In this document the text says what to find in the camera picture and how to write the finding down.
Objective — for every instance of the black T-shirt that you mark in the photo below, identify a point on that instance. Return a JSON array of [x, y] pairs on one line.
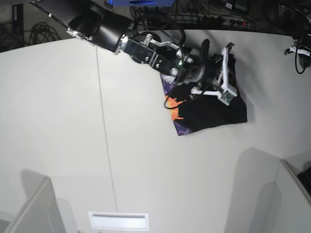
[[206, 112]]

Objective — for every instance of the black keyboard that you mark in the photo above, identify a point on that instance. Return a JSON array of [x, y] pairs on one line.
[[305, 178]]

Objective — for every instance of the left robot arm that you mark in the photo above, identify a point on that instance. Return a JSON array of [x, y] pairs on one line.
[[302, 24]]

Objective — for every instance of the blue box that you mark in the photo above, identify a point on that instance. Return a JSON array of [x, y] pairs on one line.
[[153, 4]]

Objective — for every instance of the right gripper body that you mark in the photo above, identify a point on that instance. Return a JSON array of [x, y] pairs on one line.
[[203, 69]]

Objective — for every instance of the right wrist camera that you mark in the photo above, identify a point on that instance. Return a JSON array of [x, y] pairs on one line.
[[226, 97]]

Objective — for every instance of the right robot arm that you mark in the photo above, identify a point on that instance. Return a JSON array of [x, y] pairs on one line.
[[88, 21]]

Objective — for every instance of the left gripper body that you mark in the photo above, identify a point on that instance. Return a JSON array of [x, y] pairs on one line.
[[303, 46]]

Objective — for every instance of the white power strip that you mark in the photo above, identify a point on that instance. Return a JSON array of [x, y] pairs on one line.
[[200, 20]]

